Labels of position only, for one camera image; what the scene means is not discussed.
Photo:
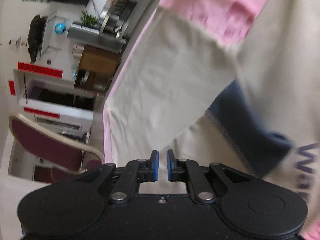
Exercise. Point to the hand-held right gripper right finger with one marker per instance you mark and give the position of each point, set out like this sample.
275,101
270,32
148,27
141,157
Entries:
170,166

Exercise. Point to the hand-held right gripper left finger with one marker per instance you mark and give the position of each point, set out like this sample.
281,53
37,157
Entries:
155,166

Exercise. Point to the beige t-shirt navy cuffs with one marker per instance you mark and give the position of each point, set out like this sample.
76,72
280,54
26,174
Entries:
170,80

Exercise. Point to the wooden cabinet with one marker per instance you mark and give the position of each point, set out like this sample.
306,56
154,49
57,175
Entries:
97,67

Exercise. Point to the red paper banner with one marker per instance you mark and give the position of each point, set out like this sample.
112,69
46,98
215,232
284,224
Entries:
40,70

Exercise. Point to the metal shelf unit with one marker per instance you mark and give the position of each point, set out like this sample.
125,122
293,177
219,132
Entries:
112,20

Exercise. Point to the green potted plant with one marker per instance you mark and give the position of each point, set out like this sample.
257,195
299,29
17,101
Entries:
89,19

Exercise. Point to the blue globe ornament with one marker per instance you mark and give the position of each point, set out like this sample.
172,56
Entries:
60,28

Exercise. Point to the dark hanging coat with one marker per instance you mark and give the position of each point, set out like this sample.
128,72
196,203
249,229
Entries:
36,38

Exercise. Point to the maroon chair gold frame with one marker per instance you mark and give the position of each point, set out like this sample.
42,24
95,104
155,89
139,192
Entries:
45,142

